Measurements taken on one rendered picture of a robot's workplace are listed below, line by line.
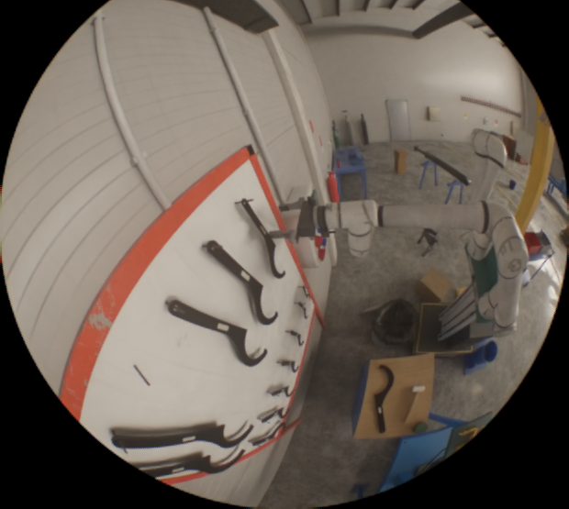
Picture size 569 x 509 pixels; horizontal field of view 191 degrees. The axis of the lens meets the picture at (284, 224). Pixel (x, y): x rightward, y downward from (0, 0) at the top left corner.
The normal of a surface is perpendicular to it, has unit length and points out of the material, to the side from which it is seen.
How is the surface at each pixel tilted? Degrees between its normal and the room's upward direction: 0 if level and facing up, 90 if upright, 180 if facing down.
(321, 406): 0
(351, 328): 0
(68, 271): 90
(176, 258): 90
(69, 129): 90
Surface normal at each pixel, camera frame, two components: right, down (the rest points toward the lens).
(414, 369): -0.31, -0.75
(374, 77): -0.26, 0.66
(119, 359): 0.92, -0.07
